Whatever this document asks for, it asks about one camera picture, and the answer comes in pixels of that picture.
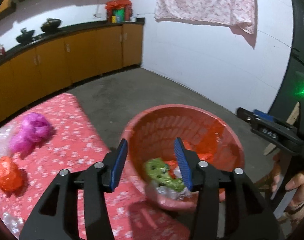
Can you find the large orange plastic bag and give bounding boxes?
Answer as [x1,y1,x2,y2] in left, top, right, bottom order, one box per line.
[164,141,215,170]

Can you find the red plastic bag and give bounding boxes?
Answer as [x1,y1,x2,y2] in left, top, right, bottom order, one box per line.
[0,156,23,192]

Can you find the small white plastic bag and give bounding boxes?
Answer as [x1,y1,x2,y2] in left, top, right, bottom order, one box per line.
[149,168,192,200]

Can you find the olive green paw bag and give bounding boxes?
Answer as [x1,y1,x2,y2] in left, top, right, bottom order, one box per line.
[144,158,185,192]

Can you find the person right hand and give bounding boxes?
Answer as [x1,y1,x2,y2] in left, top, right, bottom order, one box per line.
[270,152,304,219]

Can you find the red floral tablecloth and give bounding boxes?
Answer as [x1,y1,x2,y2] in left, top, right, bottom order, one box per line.
[0,93,189,239]

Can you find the red plastic basket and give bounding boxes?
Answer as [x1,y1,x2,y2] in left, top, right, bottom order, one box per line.
[121,103,245,212]

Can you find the magenta plastic bag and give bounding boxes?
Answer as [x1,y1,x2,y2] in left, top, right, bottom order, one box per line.
[9,113,54,154]

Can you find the pink floral hanging cloth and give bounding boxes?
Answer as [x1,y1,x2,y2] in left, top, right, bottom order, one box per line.
[155,0,257,34]

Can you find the lower wooden cabinets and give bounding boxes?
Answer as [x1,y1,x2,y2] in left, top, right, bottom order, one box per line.
[0,24,144,123]

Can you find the black countertop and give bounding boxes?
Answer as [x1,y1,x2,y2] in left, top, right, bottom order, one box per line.
[0,17,145,65]

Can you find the red bottle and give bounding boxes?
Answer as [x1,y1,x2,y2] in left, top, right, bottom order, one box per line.
[0,45,6,59]

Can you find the black wok left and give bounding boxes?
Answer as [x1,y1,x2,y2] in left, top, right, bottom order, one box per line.
[15,28,35,45]

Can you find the green canister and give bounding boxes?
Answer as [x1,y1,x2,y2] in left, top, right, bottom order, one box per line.
[115,8,125,23]

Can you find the black lidded wok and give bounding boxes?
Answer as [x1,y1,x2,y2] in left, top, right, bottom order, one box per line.
[41,18,62,33]

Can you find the red bag covered appliance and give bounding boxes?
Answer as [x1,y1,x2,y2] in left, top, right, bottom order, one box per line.
[105,0,132,23]

